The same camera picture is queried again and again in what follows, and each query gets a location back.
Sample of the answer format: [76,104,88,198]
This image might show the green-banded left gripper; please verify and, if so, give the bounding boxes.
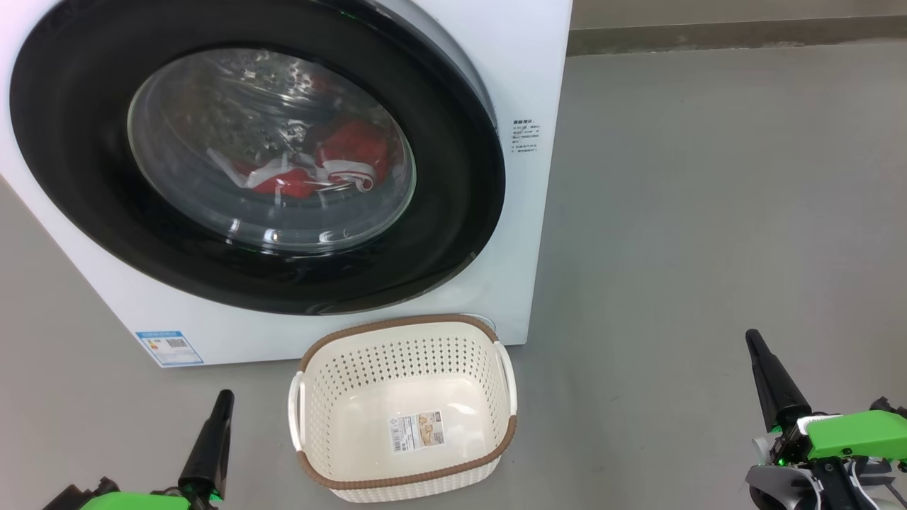
[43,389,235,510]

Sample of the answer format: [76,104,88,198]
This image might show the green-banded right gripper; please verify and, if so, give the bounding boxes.
[745,329,907,510]

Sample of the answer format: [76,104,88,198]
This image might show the black round glass washer door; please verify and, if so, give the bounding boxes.
[9,0,507,316]

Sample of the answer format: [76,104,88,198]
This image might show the red and white garment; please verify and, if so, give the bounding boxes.
[209,117,395,206]

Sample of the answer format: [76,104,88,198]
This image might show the cream laundry basket brown rim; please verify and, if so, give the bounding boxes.
[288,314,518,504]

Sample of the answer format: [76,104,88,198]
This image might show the printed product label with barcode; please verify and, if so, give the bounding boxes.
[388,411,446,454]

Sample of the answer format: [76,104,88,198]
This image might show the white front-load washing machine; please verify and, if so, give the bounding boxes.
[0,0,573,369]

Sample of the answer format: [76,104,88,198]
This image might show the blue energy label sticker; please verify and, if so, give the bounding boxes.
[136,330,205,367]

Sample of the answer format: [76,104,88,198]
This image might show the thin black right gripper cable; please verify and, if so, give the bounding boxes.
[849,459,904,505]

